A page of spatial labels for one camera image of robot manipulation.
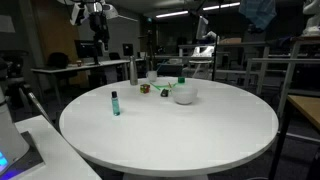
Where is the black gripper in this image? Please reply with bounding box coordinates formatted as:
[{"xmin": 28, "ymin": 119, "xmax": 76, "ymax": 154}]
[{"xmin": 88, "ymin": 12, "xmax": 111, "ymax": 52}]

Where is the small teal bottle black cap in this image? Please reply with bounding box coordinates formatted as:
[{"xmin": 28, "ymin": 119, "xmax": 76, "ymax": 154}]
[{"xmin": 110, "ymin": 90, "xmax": 121, "ymax": 117}]

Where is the stainless steel water bottle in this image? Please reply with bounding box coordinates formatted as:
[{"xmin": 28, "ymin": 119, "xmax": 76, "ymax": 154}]
[{"xmin": 129, "ymin": 55, "xmax": 139, "ymax": 86}]

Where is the large black desk monitor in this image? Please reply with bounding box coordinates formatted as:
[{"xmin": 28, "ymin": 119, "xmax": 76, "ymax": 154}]
[{"xmin": 74, "ymin": 39, "xmax": 104, "ymax": 60}]

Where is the small black monitor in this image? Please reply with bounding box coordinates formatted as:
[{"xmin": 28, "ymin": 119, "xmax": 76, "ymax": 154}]
[{"xmin": 122, "ymin": 43, "xmax": 135, "ymax": 57}]

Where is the black office chair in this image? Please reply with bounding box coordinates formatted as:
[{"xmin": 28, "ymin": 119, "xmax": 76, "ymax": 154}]
[{"xmin": 46, "ymin": 52, "xmax": 71, "ymax": 70}]

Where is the white mug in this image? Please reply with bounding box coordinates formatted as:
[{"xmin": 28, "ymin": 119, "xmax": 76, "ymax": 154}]
[{"xmin": 146, "ymin": 70, "xmax": 158, "ymax": 83}]

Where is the Rubik's cube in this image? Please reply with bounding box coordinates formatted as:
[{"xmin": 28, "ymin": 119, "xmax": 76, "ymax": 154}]
[{"xmin": 139, "ymin": 83, "xmax": 151, "ymax": 94}]

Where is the long green stick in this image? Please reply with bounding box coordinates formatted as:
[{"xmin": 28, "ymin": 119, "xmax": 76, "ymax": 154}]
[{"xmin": 151, "ymin": 82, "xmax": 169, "ymax": 92}]

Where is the ceiling strip light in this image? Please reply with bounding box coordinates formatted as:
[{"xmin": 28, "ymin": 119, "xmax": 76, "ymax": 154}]
[
  {"xmin": 202, "ymin": 2, "xmax": 241, "ymax": 11},
  {"xmin": 155, "ymin": 10, "xmax": 190, "ymax": 19}
]

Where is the short green stick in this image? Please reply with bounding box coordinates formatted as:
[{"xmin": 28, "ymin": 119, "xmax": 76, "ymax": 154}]
[{"xmin": 162, "ymin": 81, "xmax": 178, "ymax": 90}]

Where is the grey metal rod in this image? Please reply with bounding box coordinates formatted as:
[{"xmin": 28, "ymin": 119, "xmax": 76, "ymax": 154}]
[{"xmin": 27, "ymin": 91, "xmax": 52, "ymax": 124}]

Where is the white bowl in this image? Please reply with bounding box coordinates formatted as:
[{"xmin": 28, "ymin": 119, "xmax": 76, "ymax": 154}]
[{"xmin": 171, "ymin": 84, "xmax": 199, "ymax": 106}]

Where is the white equipment cart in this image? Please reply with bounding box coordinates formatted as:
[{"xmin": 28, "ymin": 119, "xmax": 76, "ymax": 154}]
[{"xmin": 189, "ymin": 14, "xmax": 218, "ymax": 80}]

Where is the black vertical pole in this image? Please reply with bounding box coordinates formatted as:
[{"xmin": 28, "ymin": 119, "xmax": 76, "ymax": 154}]
[{"xmin": 212, "ymin": 33, "xmax": 220, "ymax": 82}]

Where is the white robot mounting table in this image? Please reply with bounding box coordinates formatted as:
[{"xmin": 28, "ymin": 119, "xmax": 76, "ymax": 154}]
[{"xmin": 0, "ymin": 114, "xmax": 103, "ymax": 180}]

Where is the blue hanging cloth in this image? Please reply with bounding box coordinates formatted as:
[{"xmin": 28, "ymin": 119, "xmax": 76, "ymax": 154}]
[{"xmin": 238, "ymin": 0, "xmax": 278, "ymax": 32}]

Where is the white humanoid robot figure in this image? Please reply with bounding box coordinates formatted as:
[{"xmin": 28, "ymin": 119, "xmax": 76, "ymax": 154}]
[{"xmin": 301, "ymin": 0, "xmax": 320, "ymax": 38}]

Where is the wooden top table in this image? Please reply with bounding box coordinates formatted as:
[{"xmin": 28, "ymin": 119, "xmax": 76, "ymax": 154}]
[{"xmin": 268, "ymin": 94, "xmax": 320, "ymax": 180}]

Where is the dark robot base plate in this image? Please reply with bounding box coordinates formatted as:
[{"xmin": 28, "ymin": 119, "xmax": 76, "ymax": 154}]
[{"xmin": 0, "ymin": 130, "xmax": 45, "ymax": 178}]

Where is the white metal rack frame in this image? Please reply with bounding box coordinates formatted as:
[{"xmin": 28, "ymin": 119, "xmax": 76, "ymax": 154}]
[{"xmin": 244, "ymin": 36, "xmax": 320, "ymax": 98}]

